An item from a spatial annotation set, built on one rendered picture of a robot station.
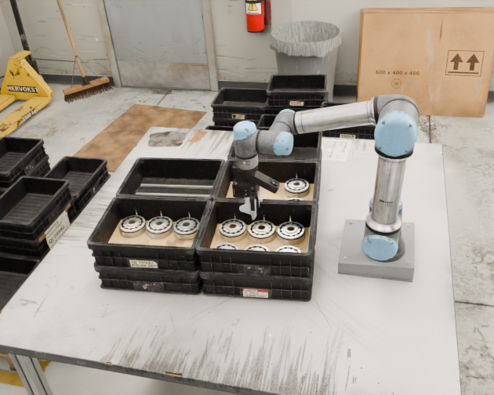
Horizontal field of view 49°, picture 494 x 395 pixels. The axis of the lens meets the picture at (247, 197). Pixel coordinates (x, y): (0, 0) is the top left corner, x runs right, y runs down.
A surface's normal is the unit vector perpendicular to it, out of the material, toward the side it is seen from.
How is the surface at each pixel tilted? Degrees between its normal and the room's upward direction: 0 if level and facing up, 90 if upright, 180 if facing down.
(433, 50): 79
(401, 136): 83
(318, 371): 0
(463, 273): 0
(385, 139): 83
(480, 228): 0
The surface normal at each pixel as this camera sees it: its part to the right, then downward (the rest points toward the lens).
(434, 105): -0.26, 0.29
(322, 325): -0.07, -0.82
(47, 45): -0.24, 0.57
